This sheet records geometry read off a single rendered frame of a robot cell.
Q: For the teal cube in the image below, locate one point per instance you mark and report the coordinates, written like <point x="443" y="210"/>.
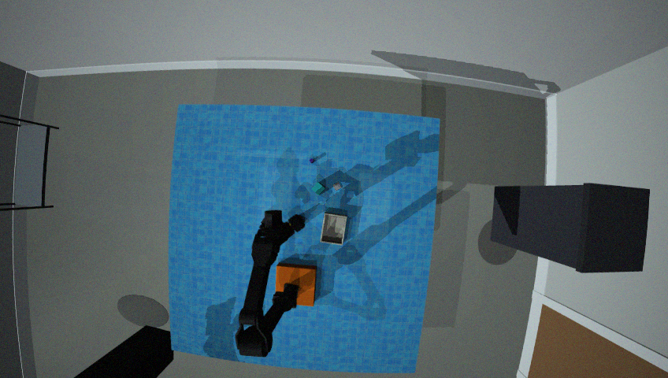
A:
<point x="318" y="188"/>

